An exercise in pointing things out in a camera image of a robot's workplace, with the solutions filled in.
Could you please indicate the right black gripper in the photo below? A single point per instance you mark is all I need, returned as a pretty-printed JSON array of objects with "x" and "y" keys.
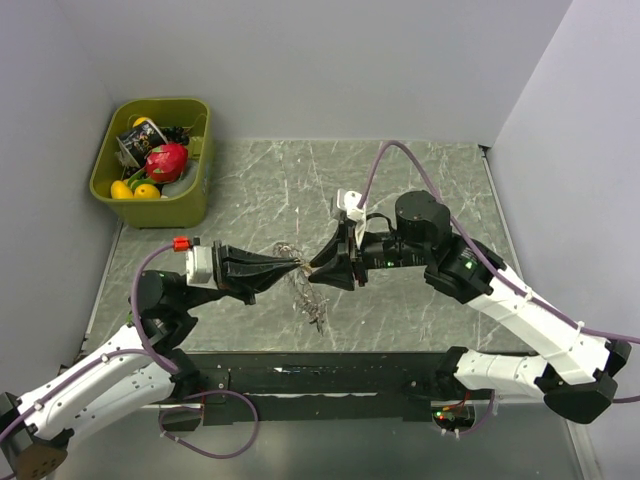
[{"x": 338, "y": 269}]

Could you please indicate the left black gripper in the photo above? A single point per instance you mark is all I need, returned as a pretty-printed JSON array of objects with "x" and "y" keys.
[{"x": 241, "y": 272}]

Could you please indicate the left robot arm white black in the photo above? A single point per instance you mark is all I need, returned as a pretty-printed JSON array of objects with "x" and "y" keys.
[{"x": 142, "y": 362}]

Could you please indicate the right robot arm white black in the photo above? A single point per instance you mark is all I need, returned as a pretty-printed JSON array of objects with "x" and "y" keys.
[{"x": 571, "y": 370}]

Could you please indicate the olive green plastic bin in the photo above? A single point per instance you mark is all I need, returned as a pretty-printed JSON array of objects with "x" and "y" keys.
[{"x": 183, "y": 203}]

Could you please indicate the yellow mango toy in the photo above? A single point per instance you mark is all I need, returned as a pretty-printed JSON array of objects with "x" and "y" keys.
[{"x": 146, "y": 192}]

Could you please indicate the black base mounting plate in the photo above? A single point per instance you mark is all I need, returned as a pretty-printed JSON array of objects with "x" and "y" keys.
[{"x": 294, "y": 386}]

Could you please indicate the red dragon fruit toy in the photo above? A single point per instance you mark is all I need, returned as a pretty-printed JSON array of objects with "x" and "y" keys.
[{"x": 165, "y": 163}]

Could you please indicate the yellow lemon toy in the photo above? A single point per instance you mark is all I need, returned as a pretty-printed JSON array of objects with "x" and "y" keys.
[{"x": 119, "y": 190}]

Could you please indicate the black printed paper cup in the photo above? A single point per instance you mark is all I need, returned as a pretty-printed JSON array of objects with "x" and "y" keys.
[{"x": 137, "y": 143}]

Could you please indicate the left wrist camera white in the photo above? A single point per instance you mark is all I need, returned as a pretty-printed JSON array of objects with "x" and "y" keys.
[{"x": 198, "y": 261}]

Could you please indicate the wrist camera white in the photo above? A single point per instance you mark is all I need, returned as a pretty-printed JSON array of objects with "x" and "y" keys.
[
  {"x": 345, "y": 204},
  {"x": 198, "y": 261}
]

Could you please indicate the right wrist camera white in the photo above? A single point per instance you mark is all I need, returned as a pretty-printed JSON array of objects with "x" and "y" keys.
[{"x": 345, "y": 204}]

